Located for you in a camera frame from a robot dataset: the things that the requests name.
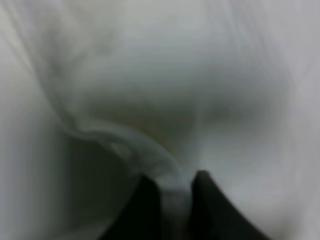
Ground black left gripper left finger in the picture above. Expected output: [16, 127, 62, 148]
[99, 176, 162, 240]

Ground white short sleeve shirt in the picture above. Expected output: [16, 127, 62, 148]
[0, 0, 320, 240]

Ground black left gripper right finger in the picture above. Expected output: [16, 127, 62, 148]
[189, 170, 268, 240]

